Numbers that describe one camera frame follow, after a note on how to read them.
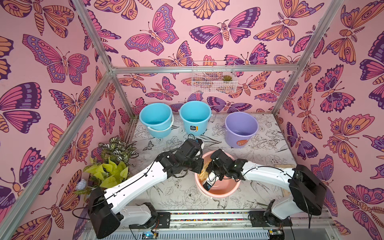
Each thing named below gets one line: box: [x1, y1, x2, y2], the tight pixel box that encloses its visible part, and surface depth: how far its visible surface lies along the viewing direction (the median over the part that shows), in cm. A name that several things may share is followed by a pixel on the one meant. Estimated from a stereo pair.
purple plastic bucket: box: [222, 111, 259, 149], surface depth 97 cm
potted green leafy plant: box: [74, 136, 139, 196], surface depth 75 cm
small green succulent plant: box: [222, 75, 233, 81], surface depth 95 cm
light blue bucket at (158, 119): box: [139, 102, 175, 138], surface depth 101 cm
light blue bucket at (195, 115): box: [178, 100, 213, 136], surface depth 102 cm
